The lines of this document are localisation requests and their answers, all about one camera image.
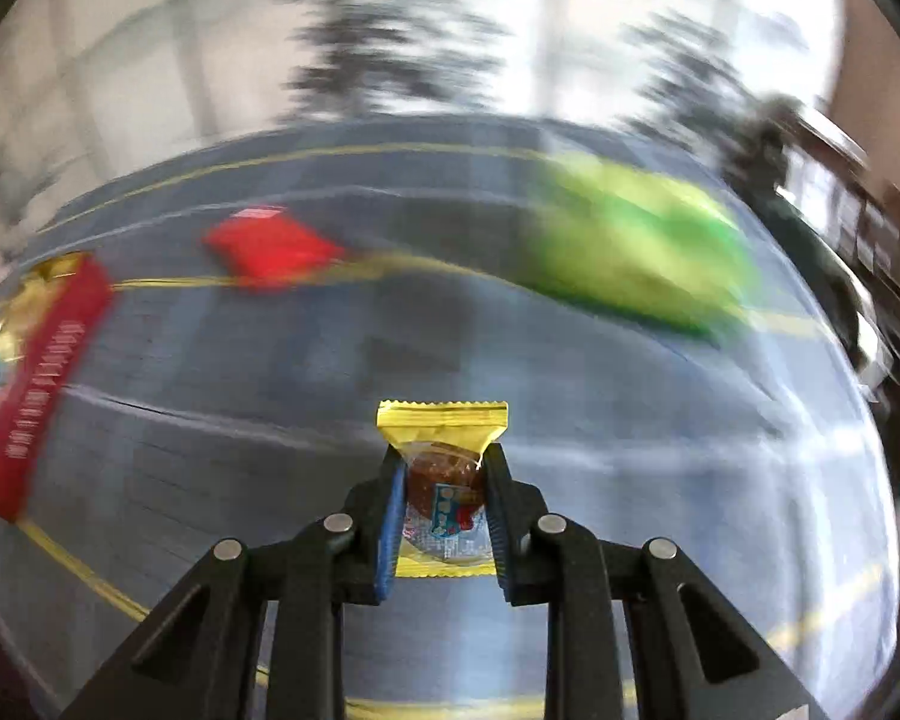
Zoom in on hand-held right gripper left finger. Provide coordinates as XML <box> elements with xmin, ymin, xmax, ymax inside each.
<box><xmin>60</xmin><ymin>450</ymin><xmax>408</xmax><ymax>720</ymax></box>

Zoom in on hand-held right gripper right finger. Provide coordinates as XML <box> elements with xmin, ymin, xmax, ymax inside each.
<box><xmin>485</xmin><ymin>444</ymin><xmax>830</xmax><ymax>720</ymax></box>

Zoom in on yellow candy packet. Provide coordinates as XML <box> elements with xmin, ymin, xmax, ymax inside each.
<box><xmin>376</xmin><ymin>400</ymin><xmax>509</xmax><ymax>578</ymax></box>

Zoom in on grey plaid tablecloth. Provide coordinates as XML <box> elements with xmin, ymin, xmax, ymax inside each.
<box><xmin>0</xmin><ymin>116</ymin><xmax>900</xmax><ymax>720</ymax></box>

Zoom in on red snack packet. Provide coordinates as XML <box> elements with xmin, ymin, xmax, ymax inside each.
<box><xmin>202</xmin><ymin>204</ymin><xmax>346</xmax><ymax>290</ymax></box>

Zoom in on green tissue pack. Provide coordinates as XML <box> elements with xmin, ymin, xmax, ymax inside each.
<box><xmin>521</xmin><ymin>157</ymin><xmax>758</xmax><ymax>338</ymax></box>

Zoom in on dark wooden chair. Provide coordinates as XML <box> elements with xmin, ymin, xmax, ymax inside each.
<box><xmin>727</xmin><ymin>94</ymin><xmax>871</xmax><ymax>196</ymax></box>
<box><xmin>832</xmin><ymin>172</ymin><xmax>900</xmax><ymax>391</ymax></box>

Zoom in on painted folding screen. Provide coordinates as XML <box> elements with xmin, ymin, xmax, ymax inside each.
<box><xmin>0</xmin><ymin>0</ymin><xmax>848</xmax><ymax>188</ymax></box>

